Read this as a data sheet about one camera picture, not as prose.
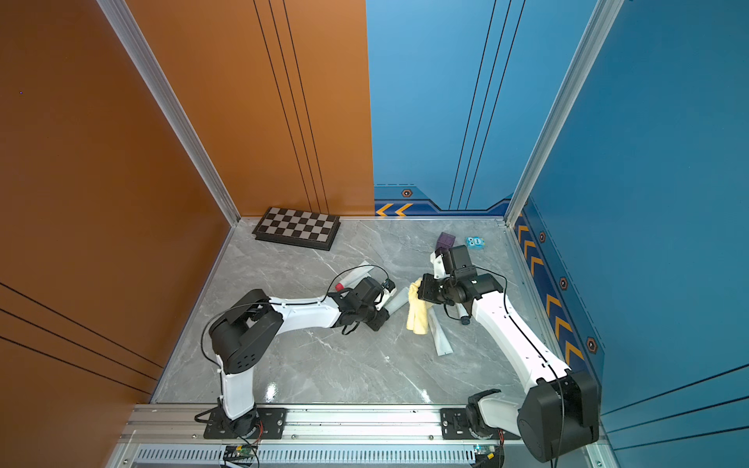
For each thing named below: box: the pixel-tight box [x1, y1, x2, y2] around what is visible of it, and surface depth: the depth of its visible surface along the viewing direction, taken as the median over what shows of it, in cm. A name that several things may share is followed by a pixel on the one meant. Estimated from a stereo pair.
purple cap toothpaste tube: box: [427, 304, 454, 356], surface depth 88 cm
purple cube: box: [435, 232, 456, 249], surface depth 110 cm
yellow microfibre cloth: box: [405, 277, 434, 335], surface depth 79 cm
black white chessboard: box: [251, 206, 342, 251], surface depth 115 cm
